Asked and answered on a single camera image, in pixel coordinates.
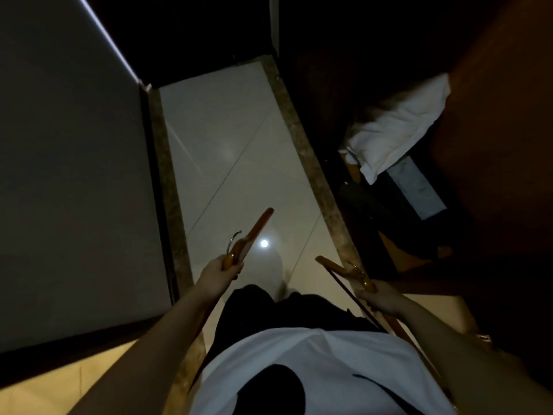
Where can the person's right fingers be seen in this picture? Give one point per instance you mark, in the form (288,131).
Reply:
(367,293)

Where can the dark wooden wardrobe door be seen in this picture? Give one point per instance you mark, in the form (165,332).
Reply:
(497,125)

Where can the person's left fingers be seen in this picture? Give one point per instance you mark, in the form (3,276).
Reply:
(233,265)

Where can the white pillow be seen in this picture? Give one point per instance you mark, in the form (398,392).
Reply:
(395,125)

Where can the grey white box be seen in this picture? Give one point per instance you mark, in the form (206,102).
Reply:
(417,187)

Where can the person's left forearm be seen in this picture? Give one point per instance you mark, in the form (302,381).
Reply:
(147,363)

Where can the person's left hand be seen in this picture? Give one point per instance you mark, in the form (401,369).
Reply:
(216,276)

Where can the person's right hand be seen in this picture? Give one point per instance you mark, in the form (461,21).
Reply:
(382,296)

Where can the person's white shirt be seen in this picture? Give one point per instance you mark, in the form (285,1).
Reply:
(324,371)

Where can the person's black trousers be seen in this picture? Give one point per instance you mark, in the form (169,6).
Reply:
(276,315)

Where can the wooden clothes hanger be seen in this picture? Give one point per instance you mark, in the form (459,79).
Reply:
(345,274)
(250,237)

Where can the person's right forearm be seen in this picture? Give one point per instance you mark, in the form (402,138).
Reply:
(471,363)

